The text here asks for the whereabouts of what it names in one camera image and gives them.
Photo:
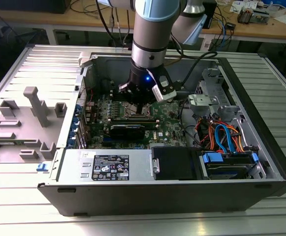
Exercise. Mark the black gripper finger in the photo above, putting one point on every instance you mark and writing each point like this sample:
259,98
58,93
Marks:
125,88

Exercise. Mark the silver CPU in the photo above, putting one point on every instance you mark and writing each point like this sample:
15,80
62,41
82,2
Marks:
134,110

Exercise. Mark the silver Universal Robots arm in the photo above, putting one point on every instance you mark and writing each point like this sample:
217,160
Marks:
152,24

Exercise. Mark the CPU socket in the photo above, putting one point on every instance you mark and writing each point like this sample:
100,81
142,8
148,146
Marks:
126,114

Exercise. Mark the blue expansion slot latch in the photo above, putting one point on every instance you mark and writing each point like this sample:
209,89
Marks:
75,121
70,143
72,134
78,108

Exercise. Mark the green RAM stick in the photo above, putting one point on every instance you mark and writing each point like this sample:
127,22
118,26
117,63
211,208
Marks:
133,124

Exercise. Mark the black graphics card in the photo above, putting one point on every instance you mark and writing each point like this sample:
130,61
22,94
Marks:
125,132

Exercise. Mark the green motherboard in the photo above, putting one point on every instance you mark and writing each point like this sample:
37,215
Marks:
167,123

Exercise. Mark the pale grey case latch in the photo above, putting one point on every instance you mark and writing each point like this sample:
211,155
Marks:
84,59

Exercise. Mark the blue board connector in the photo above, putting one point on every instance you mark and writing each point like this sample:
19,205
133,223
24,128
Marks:
107,142

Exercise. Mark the silver drive cage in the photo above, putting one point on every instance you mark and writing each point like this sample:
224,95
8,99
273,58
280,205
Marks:
211,73

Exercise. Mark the silver power supply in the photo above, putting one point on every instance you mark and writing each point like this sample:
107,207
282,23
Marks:
71,167

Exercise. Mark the small black box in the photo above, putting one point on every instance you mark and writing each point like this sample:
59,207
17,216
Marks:
209,14

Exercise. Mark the hard disk in blue carrier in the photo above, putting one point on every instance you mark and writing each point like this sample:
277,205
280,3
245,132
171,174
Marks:
213,157

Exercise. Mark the grey parts rack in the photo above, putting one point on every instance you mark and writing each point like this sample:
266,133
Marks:
22,127

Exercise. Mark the black open PC case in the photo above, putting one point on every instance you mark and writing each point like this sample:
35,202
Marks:
133,199

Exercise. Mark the small blue clip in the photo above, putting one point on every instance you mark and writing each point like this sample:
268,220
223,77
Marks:
42,168

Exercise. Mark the large black box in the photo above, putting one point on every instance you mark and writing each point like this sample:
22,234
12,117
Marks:
35,6

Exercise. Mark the wooden desk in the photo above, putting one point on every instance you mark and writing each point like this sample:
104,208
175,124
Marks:
256,30

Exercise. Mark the white printed paper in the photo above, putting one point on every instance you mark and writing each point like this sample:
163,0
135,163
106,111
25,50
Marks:
243,6

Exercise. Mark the black office chair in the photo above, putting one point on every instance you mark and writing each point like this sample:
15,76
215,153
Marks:
0,44

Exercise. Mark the grey electronic device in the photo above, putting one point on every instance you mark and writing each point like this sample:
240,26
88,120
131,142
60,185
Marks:
261,16

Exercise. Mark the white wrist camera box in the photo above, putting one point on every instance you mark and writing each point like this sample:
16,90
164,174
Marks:
163,92

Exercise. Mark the silver metal bracket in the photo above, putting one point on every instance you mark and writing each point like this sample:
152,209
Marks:
202,99

